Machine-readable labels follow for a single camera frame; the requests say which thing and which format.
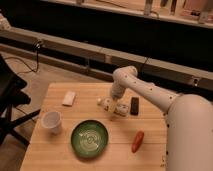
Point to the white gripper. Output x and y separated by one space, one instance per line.
113 104

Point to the white plastic bottle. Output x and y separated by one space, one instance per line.
121 109

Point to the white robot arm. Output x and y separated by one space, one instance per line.
189 121

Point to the green ceramic bowl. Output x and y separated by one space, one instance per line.
89 139

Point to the black rectangular block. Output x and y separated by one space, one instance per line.
134 110

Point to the white folded cloth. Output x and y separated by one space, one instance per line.
69 98

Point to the orange carrot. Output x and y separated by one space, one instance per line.
137 141

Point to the white paper cup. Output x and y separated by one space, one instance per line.
52 122

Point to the black office chair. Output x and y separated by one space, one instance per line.
11 96

